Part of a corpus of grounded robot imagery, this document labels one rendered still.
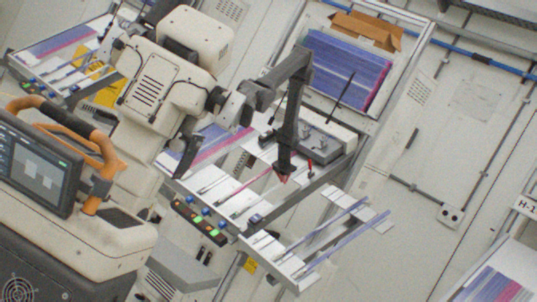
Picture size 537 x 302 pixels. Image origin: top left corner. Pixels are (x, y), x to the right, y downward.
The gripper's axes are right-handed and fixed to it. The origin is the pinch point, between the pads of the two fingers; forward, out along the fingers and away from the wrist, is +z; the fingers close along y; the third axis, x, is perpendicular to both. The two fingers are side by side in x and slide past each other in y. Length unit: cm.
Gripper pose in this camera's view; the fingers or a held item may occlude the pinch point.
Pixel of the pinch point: (284, 181)
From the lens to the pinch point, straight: 267.4
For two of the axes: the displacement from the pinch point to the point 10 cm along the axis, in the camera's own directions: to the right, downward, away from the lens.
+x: -7.2, 4.1, -5.6
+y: -7.0, -4.2, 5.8
